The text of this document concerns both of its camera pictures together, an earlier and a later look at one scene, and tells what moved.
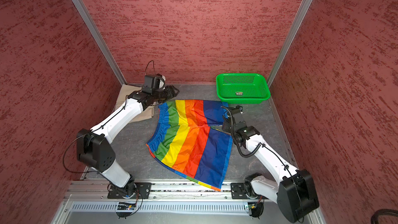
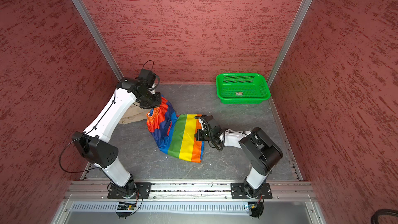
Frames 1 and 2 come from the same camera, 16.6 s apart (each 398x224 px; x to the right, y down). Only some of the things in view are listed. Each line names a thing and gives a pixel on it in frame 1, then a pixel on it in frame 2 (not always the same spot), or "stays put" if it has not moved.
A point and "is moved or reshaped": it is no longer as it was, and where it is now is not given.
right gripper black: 225,126 -> 200,138
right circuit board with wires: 257,209 stays put
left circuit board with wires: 128,206 stays put
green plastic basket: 241,88 stays put
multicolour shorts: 187,136 is moved or reshaped
